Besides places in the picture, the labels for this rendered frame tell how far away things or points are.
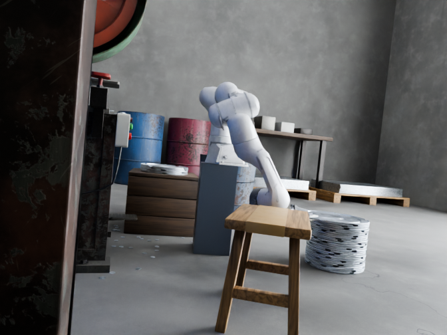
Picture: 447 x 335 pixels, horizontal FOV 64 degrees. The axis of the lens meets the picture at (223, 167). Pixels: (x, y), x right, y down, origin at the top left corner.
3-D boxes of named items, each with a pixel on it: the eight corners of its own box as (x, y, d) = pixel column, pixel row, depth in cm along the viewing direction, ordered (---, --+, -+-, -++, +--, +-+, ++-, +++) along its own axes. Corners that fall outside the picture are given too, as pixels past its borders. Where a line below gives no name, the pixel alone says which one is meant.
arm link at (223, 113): (246, 92, 138) (205, 105, 137) (259, 137, 141) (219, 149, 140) (241, 94, 157) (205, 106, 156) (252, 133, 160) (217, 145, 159)
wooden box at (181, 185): (189, 223, 246) (193, 172, 244) (193, 236, 208) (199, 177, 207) (129, 219, 239) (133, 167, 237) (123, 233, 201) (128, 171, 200)
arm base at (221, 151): (244, 165, 195) (247, 139, 194) (251, 167, 176) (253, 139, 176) (203, 161, 193) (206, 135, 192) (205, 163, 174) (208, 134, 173)
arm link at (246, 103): (211, 86, 163) (211, 80, 145) (246, 75, 163) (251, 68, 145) (224, 127, 165) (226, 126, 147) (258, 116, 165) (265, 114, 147)
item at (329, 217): (309, 209, 196) (309, 208, 196) (365, 219, 182) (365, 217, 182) (291, 215, 171) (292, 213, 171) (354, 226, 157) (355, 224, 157)
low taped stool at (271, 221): (298, 351, 97) (312, 229, 96) (213, 334, 102) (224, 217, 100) (298, 302, 131) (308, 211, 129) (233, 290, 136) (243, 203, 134)
